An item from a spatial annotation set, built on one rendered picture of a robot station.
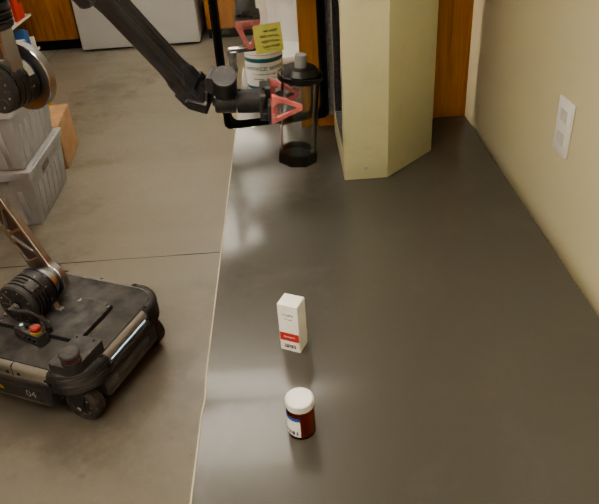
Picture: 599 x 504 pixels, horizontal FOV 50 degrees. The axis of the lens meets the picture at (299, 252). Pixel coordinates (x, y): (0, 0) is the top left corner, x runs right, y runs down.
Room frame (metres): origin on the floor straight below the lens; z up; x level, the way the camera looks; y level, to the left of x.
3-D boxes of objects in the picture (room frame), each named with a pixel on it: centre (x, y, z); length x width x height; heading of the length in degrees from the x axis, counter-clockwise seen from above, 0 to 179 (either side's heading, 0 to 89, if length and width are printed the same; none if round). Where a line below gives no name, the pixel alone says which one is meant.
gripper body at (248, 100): (1.51, 0.09, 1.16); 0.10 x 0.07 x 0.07; 2
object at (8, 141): (3.31, 1.53, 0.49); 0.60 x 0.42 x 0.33; 0
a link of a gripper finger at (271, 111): (1.48, 0.01, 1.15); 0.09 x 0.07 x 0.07; 91
